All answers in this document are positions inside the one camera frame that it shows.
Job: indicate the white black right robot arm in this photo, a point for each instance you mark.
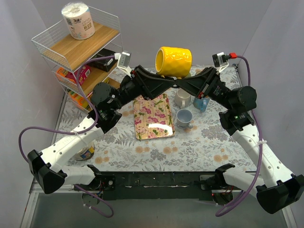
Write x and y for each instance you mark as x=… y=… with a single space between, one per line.
x=274 y=185

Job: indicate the blue glazed mug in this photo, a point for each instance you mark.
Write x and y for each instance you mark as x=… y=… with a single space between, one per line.
x=201 y=103

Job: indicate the black box on shelf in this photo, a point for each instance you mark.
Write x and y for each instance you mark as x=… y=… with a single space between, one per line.
x=104 y=64

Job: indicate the pink snack box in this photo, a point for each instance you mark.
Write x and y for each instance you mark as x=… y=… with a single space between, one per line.
x=84 y=73

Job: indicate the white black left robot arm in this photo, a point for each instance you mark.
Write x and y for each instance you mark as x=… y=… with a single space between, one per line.
x=48 y=166

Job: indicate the wrapped toilet paper roll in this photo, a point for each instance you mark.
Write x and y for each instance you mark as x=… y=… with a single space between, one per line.
x=78 y=19

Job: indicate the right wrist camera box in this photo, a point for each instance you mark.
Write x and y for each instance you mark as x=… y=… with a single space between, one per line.
x=220 y=60

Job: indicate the floral serving tray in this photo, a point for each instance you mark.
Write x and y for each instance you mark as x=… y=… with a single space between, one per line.
x=153 y=118

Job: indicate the orange snack bag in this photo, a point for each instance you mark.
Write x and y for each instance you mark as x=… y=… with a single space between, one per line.
x=63 y=75

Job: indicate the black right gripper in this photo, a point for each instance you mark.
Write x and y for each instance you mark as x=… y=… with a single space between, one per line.
x=208 y=82

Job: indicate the white wire shelf rack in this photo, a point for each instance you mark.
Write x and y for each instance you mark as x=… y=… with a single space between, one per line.
x=60 y=50

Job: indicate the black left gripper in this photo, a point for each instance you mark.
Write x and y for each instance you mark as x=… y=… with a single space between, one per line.
x=138 y=82

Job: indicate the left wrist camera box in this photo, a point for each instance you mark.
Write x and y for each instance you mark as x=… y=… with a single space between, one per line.
x=123 y=60

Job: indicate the white grey mug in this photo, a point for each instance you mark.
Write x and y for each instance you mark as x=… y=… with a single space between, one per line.
x=182 y=98

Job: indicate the yellow mug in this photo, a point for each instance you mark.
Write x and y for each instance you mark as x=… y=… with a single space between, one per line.
x=173 y=62

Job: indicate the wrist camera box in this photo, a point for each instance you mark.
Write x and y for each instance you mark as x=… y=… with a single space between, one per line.
x=123 y=60
x=220 y=60

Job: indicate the colourful sponge stack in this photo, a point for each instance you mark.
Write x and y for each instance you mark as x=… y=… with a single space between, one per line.
x=79 y=100

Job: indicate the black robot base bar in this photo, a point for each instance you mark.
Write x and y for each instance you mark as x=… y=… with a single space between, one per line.
x=132 y=185

